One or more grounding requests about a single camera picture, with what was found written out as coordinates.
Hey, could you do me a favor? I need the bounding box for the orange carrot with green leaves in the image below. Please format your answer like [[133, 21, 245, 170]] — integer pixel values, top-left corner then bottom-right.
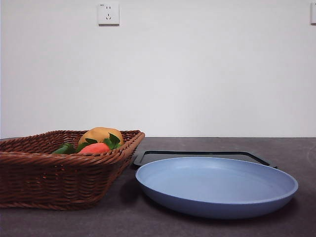
[[75, 133, 122, 155]]

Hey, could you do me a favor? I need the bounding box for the blue round plate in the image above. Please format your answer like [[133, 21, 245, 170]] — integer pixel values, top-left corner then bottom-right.
[[135, 157, 299, 219]]

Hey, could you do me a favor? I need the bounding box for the black flat tray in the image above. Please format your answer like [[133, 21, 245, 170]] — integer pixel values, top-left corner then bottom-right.
[[133, 150, 278, 170]]

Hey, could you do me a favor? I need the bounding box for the yellow-brown potato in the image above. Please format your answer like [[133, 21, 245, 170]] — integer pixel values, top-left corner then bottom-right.
[[78, 127, 124, 146]]

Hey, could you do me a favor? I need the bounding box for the green pepper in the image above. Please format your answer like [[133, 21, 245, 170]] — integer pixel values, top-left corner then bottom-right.
[[51, 143, 76, 155]]

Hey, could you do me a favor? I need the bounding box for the brown wicker basket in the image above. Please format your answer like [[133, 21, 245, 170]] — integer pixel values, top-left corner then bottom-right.
[[0, 130, 146, 211]]

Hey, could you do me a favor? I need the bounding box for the white wall socket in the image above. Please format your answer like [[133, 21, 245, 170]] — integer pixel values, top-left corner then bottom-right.
[[98, 1, 120, 26]]

